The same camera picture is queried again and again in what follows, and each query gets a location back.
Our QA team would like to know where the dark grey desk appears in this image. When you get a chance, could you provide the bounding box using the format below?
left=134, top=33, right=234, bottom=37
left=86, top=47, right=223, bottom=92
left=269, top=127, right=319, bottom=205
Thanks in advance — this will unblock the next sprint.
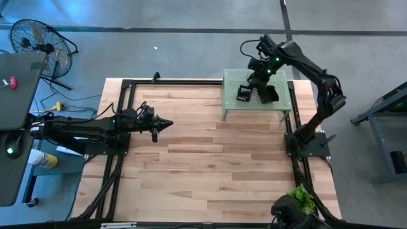
left=0, top=52, right=48, bottom=207

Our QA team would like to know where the silver metal bracket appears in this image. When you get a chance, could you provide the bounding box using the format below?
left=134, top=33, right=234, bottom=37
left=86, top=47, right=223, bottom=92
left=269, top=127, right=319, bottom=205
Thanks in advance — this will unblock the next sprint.
left=100, top=222, right=137, bottom=229

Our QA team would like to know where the black box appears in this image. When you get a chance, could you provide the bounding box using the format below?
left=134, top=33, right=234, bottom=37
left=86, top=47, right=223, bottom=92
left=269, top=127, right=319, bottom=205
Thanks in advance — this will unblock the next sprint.
left=390, top=151, right=407, bottom=175

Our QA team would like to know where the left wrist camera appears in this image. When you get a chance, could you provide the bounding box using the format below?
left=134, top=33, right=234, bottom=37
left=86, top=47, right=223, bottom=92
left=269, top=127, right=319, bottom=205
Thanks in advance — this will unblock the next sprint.
left=136, top=103, right=156, bottom=121

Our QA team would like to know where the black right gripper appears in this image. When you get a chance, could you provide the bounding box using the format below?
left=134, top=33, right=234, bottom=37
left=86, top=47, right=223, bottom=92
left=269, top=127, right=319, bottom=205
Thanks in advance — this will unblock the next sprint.
left=245, top=53, right=278, bottom=98

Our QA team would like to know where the black computer mouse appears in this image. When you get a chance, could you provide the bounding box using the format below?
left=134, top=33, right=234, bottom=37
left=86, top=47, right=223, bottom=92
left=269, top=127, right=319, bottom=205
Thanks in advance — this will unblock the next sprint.
left=4, top=130, right=24, bottom=160

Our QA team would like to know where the white and yellow bottle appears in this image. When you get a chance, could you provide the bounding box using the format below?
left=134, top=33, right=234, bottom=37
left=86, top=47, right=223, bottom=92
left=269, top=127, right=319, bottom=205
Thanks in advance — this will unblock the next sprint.
left=27, top=148, right=59, bottom=169

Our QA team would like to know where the green perforated metal riser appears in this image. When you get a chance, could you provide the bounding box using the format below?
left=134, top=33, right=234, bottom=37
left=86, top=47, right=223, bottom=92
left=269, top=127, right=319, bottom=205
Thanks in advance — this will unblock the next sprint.
left=221, top=69, right=293, bottom=123

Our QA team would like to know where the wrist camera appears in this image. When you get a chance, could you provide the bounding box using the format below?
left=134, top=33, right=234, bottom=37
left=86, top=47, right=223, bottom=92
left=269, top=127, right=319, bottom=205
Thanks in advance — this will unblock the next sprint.
left=256, top=34, right=275, bottom=54
left=136, top=103, right=156, bottom=121

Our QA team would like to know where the black metal floor fan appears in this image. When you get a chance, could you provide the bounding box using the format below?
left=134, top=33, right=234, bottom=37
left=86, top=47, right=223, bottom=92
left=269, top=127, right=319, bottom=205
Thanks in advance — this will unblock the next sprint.
left=8, top=18, right=79, bottom=92

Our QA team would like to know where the grey metal cart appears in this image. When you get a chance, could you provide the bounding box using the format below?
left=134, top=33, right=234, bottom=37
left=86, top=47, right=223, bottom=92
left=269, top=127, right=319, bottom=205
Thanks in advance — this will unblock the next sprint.
left=350, top=81, right=407, bottom=186

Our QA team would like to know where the black aluminium table frame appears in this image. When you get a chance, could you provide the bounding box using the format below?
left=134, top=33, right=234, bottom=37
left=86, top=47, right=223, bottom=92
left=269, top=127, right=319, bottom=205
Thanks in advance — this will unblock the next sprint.
left=71, top=78, right=343, bottom=229

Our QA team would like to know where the small green potted plant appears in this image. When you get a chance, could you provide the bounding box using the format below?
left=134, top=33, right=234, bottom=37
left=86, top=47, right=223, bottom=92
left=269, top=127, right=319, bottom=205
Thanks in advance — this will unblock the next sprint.
left=286, top=184, right=316, bottom=214

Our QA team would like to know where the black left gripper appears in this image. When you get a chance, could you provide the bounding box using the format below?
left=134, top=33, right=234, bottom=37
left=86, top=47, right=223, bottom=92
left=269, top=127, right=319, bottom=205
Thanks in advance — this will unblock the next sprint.
left=127, top=109, right=174, bottom=143

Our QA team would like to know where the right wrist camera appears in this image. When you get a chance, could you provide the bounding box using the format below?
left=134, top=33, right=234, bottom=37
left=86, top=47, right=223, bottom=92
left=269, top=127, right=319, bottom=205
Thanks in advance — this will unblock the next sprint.
left=256, top=34, right=275, bottom=54

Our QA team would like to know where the small square black mini plate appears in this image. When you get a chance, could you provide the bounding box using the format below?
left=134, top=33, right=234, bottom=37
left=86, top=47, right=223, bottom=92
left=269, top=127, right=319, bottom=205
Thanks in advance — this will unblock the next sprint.
left=236, top=85, right=254, bottom=103

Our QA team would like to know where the large square black mini plate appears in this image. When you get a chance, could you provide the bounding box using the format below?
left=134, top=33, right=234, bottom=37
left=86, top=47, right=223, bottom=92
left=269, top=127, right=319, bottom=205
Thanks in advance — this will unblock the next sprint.
left=258, top=84, right=280, bottom=104

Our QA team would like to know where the black floor cable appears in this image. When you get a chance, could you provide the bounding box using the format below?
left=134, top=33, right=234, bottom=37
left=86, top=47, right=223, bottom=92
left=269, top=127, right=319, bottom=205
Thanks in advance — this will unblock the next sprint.
left=33, top=76, right=103, bottom=119

